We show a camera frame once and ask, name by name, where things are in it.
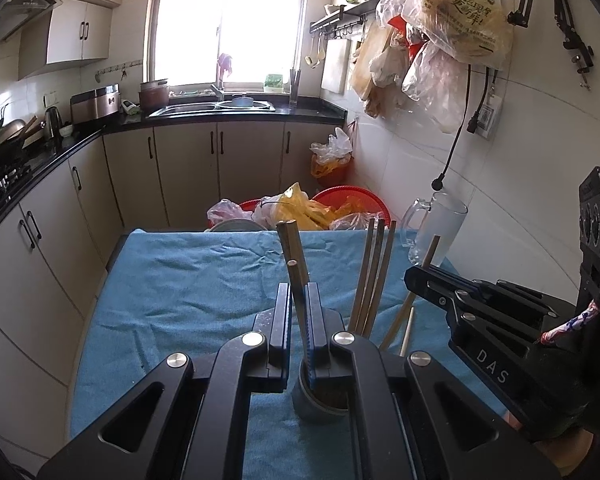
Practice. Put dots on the black kitchen countertop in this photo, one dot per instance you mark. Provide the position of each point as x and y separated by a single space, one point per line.
305 107

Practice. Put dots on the electric kettle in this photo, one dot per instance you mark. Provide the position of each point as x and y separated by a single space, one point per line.
53 122

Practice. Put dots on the metal wok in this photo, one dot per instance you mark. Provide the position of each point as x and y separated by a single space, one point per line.
2 140

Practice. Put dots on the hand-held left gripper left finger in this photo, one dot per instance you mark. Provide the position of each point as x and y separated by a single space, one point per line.
282 330

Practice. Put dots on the steel countertop appliance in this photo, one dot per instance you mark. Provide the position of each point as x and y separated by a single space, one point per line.
97 105

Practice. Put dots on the small steel pan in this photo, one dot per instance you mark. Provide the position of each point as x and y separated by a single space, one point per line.
242 101

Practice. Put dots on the red mesh basket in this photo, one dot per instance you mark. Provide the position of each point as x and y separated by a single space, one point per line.
360 197

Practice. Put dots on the small white device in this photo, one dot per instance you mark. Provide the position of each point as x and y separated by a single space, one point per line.
130 107

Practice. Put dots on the group of wooden chopsticks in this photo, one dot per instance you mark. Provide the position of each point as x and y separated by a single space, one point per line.
369 285

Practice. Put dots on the dark grey utensil cup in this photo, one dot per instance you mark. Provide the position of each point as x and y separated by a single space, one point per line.
305 407

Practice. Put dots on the person's right hand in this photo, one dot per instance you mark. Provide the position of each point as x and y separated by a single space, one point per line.
565 450

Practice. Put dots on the kitchen window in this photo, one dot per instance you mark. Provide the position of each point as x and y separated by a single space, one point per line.
190 20

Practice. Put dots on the black wall rack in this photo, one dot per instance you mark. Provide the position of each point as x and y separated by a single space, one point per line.
340 19

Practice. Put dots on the orange trash bin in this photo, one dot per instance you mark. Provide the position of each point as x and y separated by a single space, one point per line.
330 167

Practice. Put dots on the bunch of hanging plastic bags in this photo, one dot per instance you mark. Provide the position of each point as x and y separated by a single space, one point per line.
430 90

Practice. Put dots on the steel kitchen sink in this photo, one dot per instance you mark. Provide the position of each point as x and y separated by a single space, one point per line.
190 108

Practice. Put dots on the clear plastic bag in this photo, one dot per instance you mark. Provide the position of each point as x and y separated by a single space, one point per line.
335 145
225 210

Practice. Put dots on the hanging bag of flatbread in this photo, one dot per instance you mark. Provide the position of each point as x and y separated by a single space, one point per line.
455 15

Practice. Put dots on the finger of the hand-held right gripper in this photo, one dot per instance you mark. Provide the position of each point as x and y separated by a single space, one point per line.
480 300

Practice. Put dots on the grey bowl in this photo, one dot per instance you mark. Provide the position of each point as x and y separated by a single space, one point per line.
235 226

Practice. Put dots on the red plastic basin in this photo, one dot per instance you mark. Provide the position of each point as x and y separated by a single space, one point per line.
247 205

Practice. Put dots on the white lower cabinets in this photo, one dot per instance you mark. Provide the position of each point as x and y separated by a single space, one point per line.
190 170

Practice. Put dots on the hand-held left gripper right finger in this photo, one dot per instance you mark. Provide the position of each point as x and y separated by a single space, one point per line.
314 330

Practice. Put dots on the green packet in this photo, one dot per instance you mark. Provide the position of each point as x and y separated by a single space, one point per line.
274 84

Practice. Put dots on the blue towel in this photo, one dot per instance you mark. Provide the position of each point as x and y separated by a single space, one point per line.
180 285

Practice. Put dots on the wooden chopstick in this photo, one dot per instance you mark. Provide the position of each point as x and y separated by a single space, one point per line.
296 285
397 322

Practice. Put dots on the white cutting board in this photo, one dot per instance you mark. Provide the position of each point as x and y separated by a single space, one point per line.
335 65

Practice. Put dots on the brown cooking pot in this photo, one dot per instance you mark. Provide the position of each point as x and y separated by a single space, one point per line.
154 97

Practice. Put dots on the white cabinets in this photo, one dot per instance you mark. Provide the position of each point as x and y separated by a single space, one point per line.
70 35
190 170

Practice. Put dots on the hanging spoon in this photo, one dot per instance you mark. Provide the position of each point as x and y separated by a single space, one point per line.
310 59

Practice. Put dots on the sink faucet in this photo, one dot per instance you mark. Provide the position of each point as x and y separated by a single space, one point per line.
216 91

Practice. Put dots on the yellow plastic bag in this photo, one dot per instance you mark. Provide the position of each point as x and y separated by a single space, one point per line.
300 205

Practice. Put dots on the clear glass mug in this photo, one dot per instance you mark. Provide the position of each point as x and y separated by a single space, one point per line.
442 230

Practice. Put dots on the white upper cabinets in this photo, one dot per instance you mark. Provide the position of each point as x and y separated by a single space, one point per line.
70 35

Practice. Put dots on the pink cloth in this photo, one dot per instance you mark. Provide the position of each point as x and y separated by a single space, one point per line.
225 65

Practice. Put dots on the range hood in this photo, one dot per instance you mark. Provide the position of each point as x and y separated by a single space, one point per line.
15 10

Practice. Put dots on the gas stove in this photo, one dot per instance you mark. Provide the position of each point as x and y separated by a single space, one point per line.
0 185

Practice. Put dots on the countertop utensil holder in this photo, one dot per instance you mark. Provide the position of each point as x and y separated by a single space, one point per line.
295 90

